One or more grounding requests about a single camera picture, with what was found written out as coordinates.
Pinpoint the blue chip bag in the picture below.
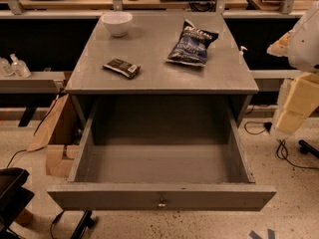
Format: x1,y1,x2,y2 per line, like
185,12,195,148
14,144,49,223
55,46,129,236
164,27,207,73
166,20,219,67

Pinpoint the grey top drawer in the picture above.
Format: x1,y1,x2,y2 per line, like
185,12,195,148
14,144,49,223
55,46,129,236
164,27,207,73
48,96,276,211

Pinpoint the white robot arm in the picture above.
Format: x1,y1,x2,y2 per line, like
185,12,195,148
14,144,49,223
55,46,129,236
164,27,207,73
267,1,319,139

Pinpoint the grey drawer cabinet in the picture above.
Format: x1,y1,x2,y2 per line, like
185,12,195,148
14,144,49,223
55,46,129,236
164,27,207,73
66,10,258,119

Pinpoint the clear sanitizer bottle right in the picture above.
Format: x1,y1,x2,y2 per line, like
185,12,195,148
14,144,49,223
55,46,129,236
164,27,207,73
10,54,31,78

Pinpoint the blue tape cross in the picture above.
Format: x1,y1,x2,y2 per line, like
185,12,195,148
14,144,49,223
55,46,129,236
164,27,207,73
248,229,276,239

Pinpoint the small white pump bottle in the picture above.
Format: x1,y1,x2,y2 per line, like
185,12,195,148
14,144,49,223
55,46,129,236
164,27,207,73
239,46,247,64

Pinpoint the clear sanitizer bottle left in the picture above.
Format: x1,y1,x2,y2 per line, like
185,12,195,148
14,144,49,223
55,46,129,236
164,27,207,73
0,58,14,77

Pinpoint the white ceramic bowl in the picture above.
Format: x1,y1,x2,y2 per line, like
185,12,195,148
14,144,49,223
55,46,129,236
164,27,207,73
101,11,133,37

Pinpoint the clear sanitizer bottle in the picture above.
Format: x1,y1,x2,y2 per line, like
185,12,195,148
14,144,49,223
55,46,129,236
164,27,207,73
10,54,31,78
0,58,14,77

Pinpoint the black snack bar packet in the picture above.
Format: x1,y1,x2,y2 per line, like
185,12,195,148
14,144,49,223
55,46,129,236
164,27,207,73
103,59,141,79

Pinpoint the black power adapter with cable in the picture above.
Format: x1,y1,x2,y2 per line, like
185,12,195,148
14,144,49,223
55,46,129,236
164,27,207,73
243,121,272,135

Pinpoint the cardboard box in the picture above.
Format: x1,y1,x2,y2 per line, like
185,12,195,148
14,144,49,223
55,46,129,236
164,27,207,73
27,87,82,177

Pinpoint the black office chair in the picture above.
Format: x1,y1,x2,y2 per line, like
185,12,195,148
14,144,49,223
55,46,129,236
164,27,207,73
0,167,34,239

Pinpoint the black chair base leg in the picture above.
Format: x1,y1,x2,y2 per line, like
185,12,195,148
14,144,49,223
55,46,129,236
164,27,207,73
70,210,95,239

